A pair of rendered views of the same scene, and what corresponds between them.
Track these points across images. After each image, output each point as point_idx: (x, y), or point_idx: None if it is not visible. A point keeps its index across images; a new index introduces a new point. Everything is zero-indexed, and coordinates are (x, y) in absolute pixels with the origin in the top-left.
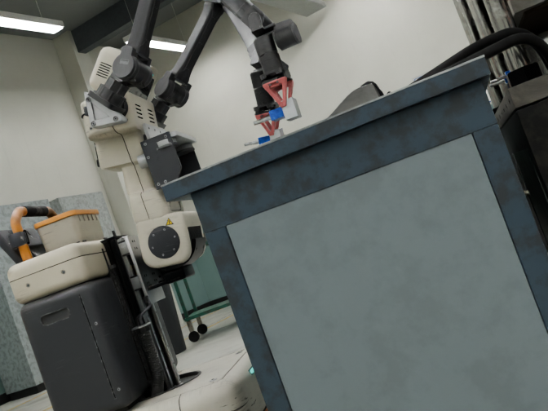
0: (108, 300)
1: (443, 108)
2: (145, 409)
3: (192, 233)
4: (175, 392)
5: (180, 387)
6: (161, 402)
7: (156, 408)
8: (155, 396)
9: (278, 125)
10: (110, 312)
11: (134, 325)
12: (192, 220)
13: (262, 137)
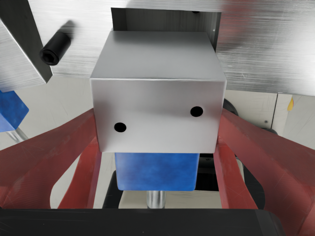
0: (260, 208)
1: None
2: (283, 112)
3: (202, 181)
4: (258, 97)
5: (238, 97)
6: (281, 102)
7: (287, 102)
8: (238, 116)
9: (83, 121)
10: (264, 196)
11: None
12: (181, 198)
13: (198, 166)
